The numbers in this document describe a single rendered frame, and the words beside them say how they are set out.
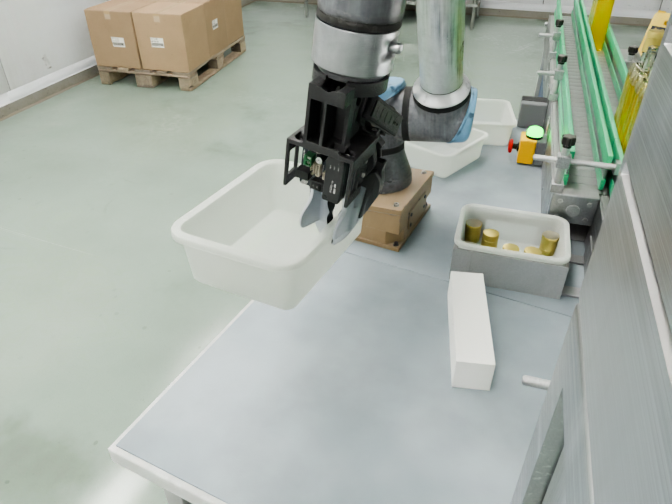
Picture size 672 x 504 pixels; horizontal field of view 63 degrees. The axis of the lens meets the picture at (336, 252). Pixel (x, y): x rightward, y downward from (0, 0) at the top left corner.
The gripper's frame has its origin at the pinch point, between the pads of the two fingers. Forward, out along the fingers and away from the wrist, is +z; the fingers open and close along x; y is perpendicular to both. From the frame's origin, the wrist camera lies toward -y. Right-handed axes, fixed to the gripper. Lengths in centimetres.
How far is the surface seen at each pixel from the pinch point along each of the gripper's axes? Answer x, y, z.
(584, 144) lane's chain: 28, -94, 19
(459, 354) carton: 18.6, -16.4, 27.4
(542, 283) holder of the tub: 28, -45, 29
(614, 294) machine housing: 23.5, 26.1, -22.9
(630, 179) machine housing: 22.7, 20.6, -26.0
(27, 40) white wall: -337, -227, 120
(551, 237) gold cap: 28, -60, 27
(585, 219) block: 33, -65, 23
